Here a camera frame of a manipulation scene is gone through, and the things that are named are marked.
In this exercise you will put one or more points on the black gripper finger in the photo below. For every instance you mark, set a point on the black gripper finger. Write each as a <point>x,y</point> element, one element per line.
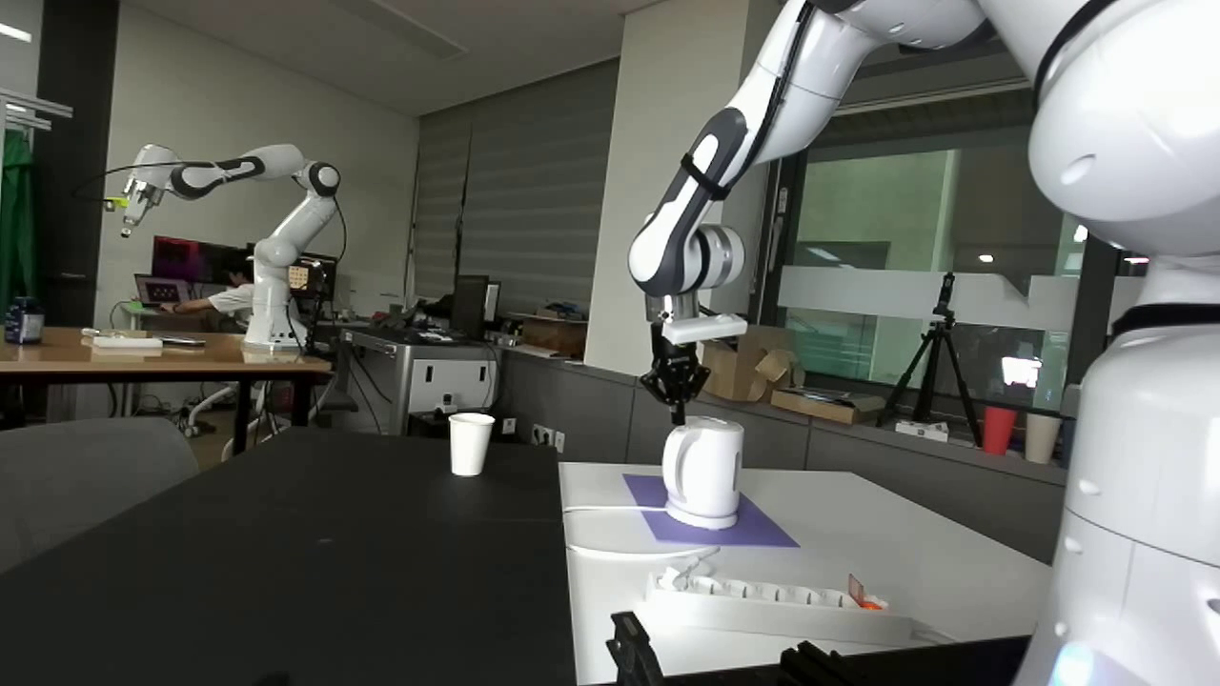
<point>664,392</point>
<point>693,387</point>

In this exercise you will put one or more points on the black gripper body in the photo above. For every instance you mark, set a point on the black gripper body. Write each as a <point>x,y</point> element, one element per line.
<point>679,359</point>

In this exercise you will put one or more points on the white electric kettle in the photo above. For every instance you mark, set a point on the white electric kettle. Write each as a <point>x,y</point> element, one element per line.
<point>705,469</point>

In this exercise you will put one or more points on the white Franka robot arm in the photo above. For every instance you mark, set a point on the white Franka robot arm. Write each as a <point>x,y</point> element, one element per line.
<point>1146,129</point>

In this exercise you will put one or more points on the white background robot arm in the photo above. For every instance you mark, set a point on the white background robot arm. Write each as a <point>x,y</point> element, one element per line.
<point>271,253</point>

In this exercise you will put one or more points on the large open cardboard box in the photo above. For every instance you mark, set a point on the large open cardboard box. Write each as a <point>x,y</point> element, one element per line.
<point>746,368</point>

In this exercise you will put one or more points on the flat cardboard box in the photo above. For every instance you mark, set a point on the flat cardboard box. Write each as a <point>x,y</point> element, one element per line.
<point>812,406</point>

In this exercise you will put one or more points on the purple mat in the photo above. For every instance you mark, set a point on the purple mat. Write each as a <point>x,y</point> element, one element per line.
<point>763,530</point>

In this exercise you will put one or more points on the white paper cup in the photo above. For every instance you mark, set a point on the white paper cup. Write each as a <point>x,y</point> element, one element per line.
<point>472,445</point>

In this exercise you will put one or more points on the black computer monitor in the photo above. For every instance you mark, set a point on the black computer monitor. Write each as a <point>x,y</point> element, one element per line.
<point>475,307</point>

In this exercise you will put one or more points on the white power strip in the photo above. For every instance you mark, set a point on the white power strip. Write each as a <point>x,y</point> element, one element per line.
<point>763,591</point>

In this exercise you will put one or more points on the white metal cabinet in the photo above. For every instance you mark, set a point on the white metal cabinet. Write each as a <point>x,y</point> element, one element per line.
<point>431,382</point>

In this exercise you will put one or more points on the black tripod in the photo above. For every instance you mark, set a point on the black tripod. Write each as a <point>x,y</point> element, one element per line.
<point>938,358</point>

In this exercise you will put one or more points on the black table clamp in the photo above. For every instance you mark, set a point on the black table clamp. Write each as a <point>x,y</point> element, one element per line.
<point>808,666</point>
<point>633,648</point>

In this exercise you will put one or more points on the red cup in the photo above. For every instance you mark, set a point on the red cup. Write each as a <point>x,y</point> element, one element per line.
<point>999,432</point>

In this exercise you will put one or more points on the beige paper cup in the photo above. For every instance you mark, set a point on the beige paper cup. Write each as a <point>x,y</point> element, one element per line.
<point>1042,440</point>

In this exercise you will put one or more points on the person in white shirt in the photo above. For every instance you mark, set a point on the person in white shirt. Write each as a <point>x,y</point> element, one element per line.
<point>225,298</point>

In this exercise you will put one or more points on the monitor with pink screen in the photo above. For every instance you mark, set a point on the monitor with pink screen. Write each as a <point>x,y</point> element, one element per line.
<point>196,266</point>

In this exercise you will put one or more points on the wooden desk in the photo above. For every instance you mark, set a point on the wooden desk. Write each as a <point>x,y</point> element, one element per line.
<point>126,359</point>

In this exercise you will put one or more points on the grey office chair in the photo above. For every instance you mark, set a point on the grey office chair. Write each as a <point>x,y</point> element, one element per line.
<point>76,482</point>

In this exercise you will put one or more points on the green cloth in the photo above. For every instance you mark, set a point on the green cloth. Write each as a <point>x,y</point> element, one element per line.
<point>17,214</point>

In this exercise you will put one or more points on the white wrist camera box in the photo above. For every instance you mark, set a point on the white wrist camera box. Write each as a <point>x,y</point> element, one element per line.
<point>705,330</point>

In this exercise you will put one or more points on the white wall outlet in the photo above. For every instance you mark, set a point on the white wall outlet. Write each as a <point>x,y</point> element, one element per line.
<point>548,436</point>

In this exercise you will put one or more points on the white metal frame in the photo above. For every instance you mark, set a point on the white metal frame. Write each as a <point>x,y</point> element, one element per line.
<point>31,107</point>

